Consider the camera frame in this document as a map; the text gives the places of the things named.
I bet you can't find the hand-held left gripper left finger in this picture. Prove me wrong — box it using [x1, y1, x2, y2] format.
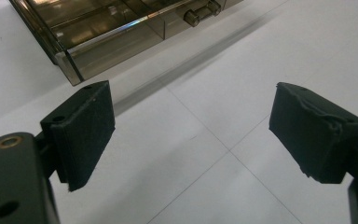
[0, 80, 117, 224]

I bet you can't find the smoky transparent drawer organizer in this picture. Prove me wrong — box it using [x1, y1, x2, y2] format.
[8, 0, 245, 87]

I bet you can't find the smoky transparent drawer with handle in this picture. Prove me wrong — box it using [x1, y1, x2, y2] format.
[50, 0, 227, 87]

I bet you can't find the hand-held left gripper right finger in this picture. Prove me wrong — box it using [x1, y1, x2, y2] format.
[268, 81, 358, 224]

